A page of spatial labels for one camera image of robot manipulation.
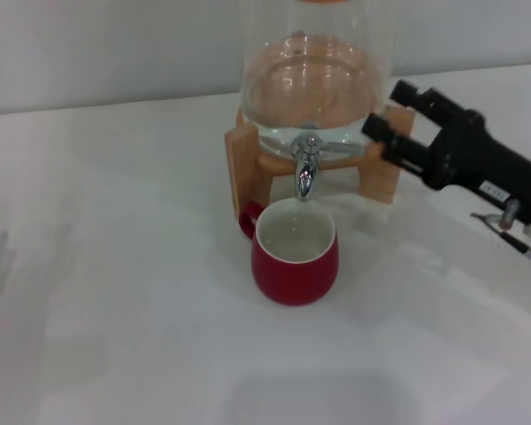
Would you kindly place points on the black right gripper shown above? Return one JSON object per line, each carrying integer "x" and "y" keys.
{"x": 487, "y": 155}

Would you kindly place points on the chrome faucet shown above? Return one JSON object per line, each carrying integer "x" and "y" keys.
{"x": 305, "y": 177}

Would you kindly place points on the red ceramic cup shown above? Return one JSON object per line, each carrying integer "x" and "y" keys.
{"x": 292, "y": 283}

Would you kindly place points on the glass water dispenser jar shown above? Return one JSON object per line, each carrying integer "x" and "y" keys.
{"x": 318, "y": 66}

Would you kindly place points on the wooden dispenser stand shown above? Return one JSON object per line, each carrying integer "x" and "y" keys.
{"x": 243, "y": 168}

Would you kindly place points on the white patterned tablecloth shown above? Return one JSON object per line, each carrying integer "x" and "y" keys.
{"x": 115, "y": 332}

